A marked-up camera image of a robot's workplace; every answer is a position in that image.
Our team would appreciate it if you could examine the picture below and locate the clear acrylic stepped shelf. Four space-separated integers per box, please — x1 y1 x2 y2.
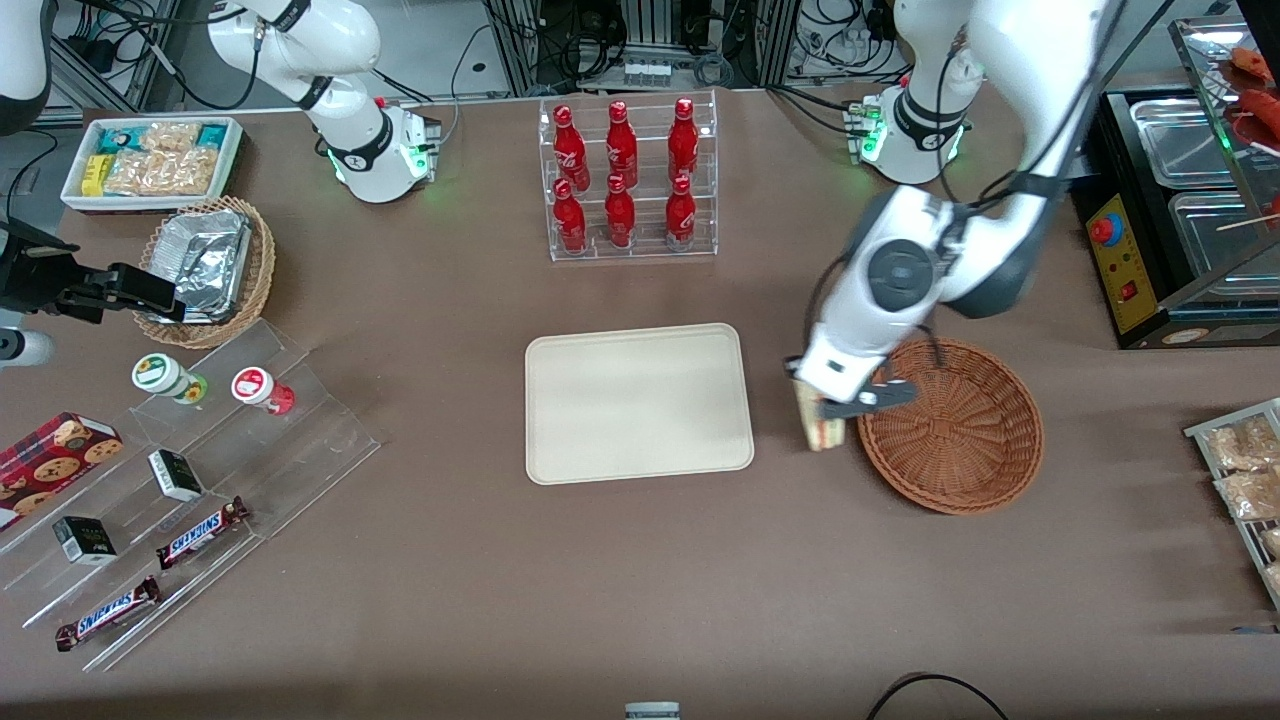
0 318 383 673

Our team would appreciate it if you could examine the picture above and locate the red plaid cookie box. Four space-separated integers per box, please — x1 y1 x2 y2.
0 411 125 533

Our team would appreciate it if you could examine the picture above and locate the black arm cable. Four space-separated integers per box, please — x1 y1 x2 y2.
805 0 1181 346

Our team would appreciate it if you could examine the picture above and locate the stainless steel pan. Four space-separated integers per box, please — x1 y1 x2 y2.
1168 190 1280 301
1130 97 1246 191

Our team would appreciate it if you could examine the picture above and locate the large clear cracker bag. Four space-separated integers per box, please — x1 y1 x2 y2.
103 146 219 197

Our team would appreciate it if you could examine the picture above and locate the beige plastic tray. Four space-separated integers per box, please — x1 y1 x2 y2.
525 322 756 486

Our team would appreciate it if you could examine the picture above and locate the red cola bottle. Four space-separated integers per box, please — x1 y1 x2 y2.
668 97 700 183
605 100 639 189
604 173 637 249
553 105 591 191
553 178 589 254
665 175 697 251

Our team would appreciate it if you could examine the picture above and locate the red-lid snack cup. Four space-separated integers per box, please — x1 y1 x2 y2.
231 367 297 417

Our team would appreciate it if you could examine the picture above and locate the small black box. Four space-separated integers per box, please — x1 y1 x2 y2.
147 449 205 503
52 516 119 567

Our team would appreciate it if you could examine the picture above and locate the round brown wicker basket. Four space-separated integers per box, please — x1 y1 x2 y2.
856 338 1045 516

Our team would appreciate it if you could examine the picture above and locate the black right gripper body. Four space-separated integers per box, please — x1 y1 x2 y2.
0 222 81 313

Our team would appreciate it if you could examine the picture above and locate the black floor cable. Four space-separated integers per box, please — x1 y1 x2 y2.
865 673 1011 720

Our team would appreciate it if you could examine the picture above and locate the silver foil pack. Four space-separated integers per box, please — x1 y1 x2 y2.
172 232 253 323
150 210 249 263

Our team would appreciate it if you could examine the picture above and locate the green-lid snack cup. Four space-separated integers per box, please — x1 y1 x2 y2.
131 353 209 406

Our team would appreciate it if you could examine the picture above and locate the Snickers chocolate bar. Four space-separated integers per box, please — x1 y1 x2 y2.
155 497 251 571
55 576 163 653

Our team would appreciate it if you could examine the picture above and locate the aluminium frame rack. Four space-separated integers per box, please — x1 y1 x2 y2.
485 0 801 96

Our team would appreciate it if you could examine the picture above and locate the light tan wicker basket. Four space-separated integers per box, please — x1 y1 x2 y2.
132 195 277 350

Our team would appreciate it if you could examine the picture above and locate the triangle sandwich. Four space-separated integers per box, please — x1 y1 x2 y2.
793 383 851 452

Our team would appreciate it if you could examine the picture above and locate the black food warmer case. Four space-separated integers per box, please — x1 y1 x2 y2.
1070 15 1280 351

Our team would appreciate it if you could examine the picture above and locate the right tray of snack packs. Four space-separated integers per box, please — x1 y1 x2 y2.
1184 398 1280 613

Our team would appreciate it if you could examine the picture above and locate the white snack bin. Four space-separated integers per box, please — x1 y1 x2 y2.
60 116 246 215

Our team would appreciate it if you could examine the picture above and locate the clear acrylic bottle rack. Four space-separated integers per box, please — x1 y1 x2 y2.
538 90 719 263

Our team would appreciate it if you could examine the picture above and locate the small clear cracker bag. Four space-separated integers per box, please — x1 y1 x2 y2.
138 121 201 153

